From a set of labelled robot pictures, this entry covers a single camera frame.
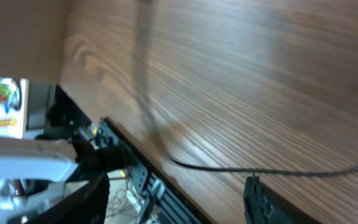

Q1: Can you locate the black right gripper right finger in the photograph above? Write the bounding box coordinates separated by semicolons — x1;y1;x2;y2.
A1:
243;176;320;224

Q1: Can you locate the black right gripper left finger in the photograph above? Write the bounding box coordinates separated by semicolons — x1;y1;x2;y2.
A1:
25;170;111;224

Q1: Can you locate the black charging cable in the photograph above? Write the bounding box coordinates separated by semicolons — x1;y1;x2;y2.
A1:
134;0;358;179

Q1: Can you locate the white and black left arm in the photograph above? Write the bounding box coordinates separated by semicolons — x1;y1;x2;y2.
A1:
0;137;127;182

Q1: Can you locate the colourful poster in background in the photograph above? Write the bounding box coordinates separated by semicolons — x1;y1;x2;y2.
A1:
0;78;29;139

